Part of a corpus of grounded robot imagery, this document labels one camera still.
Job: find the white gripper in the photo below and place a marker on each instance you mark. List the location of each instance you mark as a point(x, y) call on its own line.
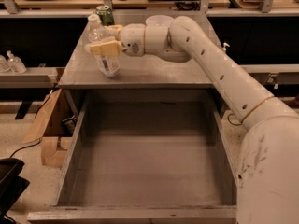
point(132, 39)

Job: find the clear plastic water bottle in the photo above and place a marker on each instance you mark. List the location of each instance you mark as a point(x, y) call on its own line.
point(108, 65)

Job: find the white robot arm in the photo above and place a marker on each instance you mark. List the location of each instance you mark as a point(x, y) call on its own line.
point(268, 169)

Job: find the clear sanitizer pump bottle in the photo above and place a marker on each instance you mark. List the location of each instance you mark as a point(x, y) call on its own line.
point(15, 63)

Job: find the open grey top drawer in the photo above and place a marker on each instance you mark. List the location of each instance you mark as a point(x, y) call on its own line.
point(146, 157)

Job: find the green soda can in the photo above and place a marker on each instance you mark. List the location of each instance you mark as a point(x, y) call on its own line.
point(105, 14)

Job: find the white ceramic bowl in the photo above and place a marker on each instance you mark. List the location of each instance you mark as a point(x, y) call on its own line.
point(159, 20)

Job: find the brown cardboard box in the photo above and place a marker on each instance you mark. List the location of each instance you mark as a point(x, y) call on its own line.
point(49, 131)

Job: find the small white pump dispenser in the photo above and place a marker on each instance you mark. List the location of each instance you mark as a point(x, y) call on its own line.
point(225, 46)

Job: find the black bin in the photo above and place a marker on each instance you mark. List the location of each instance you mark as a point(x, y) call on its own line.
point(11, 186)

